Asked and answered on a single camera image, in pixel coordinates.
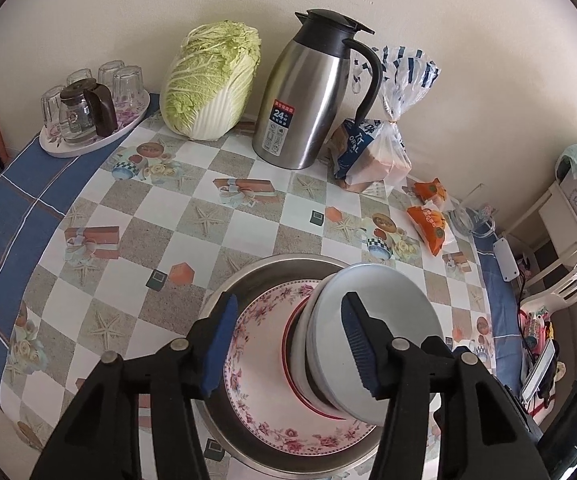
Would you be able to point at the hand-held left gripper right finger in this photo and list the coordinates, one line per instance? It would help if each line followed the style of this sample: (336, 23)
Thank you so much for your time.
(363, 350)

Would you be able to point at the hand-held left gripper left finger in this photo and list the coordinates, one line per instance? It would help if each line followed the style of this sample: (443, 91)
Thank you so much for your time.
(218, 345)

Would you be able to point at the pink floral round plate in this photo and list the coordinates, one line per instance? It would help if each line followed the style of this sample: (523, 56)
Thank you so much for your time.
(263, 340)

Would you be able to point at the large plain white bowl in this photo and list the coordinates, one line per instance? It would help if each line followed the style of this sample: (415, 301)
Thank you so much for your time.
(398, 305)

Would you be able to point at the stainless steel basin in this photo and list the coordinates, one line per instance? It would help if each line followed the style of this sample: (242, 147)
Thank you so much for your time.
(248, 280)

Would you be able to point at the strawberry print bowl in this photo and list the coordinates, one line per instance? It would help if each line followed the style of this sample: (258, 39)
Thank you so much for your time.
(291, 360)

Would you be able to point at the white plastic chair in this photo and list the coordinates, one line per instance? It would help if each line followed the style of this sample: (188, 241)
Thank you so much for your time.
(568, 285)

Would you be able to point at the orange snack packet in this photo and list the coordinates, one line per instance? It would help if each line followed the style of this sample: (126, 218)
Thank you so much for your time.
(431, 227)
(428, 189)

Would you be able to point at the white power strip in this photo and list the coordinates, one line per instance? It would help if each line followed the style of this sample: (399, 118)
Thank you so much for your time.
(504, 260)

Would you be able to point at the clear glass mug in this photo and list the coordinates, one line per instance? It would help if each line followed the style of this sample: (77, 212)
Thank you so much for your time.
(473, 220)

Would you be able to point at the bagged sliced bread loaf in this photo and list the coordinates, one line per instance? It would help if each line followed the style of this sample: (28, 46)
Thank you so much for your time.
(368, 160)

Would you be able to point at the white floral oval tray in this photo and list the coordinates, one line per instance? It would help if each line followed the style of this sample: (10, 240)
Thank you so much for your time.
(83, 150)

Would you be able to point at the stainless steel thermos jug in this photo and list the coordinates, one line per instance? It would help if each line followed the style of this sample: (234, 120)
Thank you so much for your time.
(298, 100)

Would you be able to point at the napa cabbage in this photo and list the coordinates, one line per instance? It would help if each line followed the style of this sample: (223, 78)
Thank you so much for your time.
(208, 85)

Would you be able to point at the glass teapot dark lid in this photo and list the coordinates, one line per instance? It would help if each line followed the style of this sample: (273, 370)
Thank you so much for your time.
(76, 115)

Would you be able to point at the clear drinking glass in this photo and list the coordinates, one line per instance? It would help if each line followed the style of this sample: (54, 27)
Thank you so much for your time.
(110, 72)
(51, 107)
(128, 87)
(79, 77)

